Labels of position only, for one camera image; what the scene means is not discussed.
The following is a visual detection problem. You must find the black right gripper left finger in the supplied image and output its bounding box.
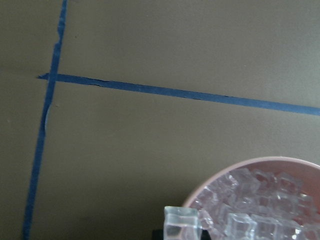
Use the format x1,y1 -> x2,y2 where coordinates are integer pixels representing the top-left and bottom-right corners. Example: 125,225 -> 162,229
152,229 -> 164,240

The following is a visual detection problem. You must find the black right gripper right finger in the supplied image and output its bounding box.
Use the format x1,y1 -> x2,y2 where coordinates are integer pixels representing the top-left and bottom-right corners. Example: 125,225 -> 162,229
201,230 -> 210,240

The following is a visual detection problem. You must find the clear ice cubes pile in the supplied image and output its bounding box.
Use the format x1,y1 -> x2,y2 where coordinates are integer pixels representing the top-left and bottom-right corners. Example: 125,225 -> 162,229
192,167 -> 320,240

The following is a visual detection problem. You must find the pink bowl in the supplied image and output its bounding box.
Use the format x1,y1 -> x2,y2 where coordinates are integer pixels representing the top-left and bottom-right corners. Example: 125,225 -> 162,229
181,156 -> 320,240

